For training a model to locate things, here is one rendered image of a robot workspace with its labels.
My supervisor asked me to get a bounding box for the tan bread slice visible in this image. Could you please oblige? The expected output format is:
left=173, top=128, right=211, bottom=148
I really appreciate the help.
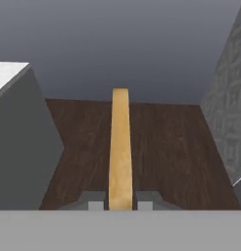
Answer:
left=108, top=87, right=134, bottom=212

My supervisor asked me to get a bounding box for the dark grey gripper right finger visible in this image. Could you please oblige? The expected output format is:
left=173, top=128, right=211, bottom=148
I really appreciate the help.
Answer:
left=131, top=190, right=183, bottom=212

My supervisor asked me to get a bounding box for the grey counter cabinet white top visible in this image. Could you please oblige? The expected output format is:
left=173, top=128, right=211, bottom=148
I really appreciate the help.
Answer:
left=0, top=61, right=66, bottom=211

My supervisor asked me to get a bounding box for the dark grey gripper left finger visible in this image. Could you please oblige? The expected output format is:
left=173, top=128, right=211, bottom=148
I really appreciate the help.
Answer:
left=59, top=190, right=110, bottom=212

